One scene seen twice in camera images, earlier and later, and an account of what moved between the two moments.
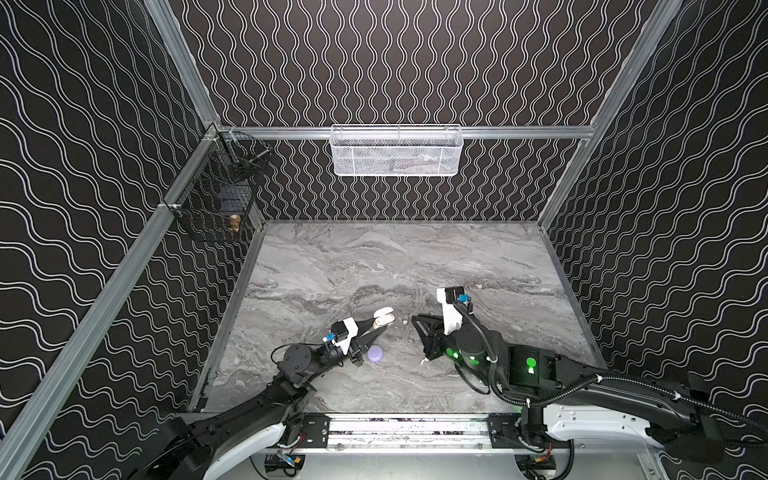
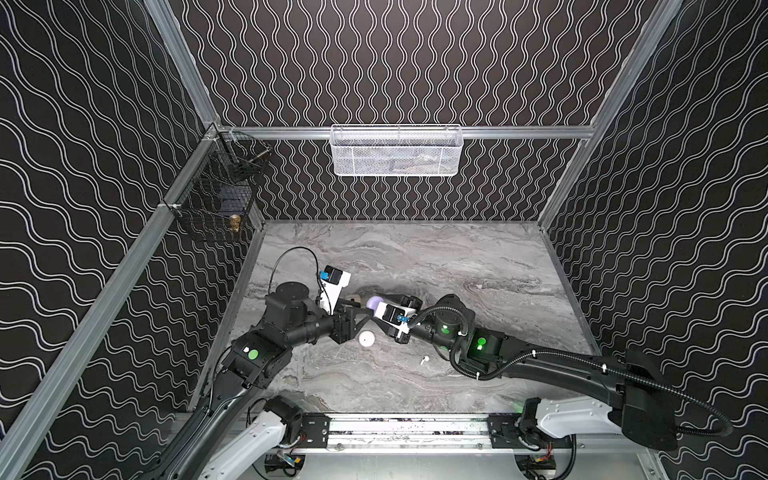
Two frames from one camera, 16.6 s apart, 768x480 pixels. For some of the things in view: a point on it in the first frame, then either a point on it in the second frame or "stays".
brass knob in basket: [235, 221] stays
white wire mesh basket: [396, 150] stays
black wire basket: [222, 188] stays
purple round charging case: [375, 353] to [373, 303]
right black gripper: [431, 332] to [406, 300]
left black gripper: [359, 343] to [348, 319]
